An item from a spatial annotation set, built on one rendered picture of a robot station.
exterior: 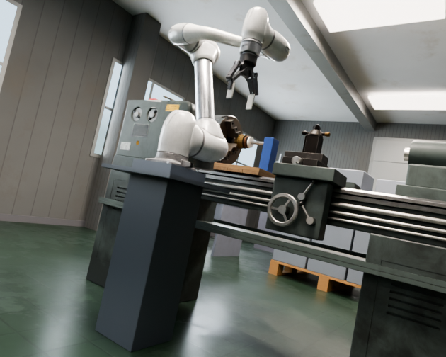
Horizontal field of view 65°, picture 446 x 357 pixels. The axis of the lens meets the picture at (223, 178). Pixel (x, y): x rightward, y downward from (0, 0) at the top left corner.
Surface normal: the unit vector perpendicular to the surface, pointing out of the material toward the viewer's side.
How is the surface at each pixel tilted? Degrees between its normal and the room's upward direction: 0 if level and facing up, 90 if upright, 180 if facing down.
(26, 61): 90
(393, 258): 90
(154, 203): 90
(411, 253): 90
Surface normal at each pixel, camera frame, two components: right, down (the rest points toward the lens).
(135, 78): 0.81, 0.12
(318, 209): -0.54, -0.18
